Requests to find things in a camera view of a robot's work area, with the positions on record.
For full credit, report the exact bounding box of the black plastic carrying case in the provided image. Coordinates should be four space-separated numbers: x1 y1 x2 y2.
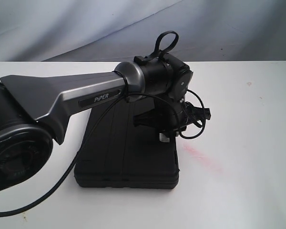
74 98 179 189

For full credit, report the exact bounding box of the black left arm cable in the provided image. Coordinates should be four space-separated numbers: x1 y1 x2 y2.
0 31 205 213

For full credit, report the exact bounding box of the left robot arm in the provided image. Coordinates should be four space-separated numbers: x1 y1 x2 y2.
0 53 211 191

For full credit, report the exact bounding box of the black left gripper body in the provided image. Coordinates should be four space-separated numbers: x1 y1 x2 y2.
133 96 211 138

